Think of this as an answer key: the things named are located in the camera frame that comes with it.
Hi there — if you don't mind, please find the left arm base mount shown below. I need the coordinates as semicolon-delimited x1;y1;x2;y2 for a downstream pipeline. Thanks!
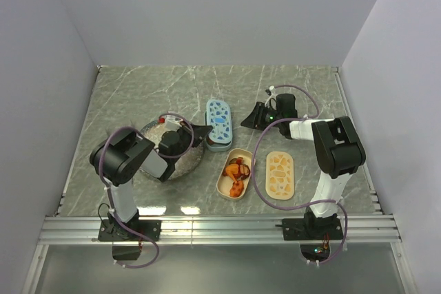
97;202;162;269

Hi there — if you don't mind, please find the aluminium frame rail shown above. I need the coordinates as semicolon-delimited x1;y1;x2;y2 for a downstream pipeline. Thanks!
37;214;402;246

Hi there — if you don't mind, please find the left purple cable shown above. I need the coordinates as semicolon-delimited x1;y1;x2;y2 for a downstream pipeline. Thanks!
98;112;196;269

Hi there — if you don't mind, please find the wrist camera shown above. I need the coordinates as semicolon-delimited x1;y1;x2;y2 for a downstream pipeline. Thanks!
158;115;182;132
265;85;277;107

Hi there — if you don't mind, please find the beige lunch box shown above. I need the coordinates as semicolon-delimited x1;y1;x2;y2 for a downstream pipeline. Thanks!
216;148;254;201

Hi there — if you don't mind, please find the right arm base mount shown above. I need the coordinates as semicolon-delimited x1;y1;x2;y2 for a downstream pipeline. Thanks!
276;212;344;263

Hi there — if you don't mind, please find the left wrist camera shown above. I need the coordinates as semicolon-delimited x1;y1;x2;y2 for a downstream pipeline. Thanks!
158;115;182;132

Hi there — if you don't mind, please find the speckled round plate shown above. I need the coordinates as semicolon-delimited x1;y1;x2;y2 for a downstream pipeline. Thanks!
141;120;205;180

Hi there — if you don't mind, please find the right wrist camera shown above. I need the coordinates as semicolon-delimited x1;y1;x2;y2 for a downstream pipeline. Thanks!
265;85;277;107

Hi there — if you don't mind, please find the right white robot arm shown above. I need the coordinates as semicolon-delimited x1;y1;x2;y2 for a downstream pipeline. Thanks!
240;93;366;239

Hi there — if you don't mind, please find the blue lunch box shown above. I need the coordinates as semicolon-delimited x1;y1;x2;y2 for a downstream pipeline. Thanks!
205;113;233;152

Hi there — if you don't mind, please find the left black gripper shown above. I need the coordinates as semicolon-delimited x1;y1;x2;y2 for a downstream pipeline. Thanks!
172;120;213;164

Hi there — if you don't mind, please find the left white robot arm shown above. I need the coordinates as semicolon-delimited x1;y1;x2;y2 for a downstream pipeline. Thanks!
90;123;213;240

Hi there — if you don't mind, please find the blue patterned lid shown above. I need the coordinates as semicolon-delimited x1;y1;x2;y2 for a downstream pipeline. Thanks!
205;99;233;145

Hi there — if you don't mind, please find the spotted orange food piece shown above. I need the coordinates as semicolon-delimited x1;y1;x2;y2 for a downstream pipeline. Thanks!
229;180;244;198

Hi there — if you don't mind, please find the beige patterned lid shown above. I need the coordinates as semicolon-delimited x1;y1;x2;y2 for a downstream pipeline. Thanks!
265;151;295;200

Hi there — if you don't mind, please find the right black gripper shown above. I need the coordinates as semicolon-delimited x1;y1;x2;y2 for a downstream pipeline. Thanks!
240;102;283;132

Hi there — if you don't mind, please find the purple cable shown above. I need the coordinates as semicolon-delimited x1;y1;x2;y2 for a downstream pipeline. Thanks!
98;112;196;269
252;84;348;266

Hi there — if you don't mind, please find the bacon piece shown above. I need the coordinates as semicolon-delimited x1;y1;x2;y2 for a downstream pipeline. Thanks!
240;165;250;175
234;157;243;165

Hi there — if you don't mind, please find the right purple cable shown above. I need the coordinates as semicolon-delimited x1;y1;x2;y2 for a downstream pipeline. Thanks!
252;84;348;266

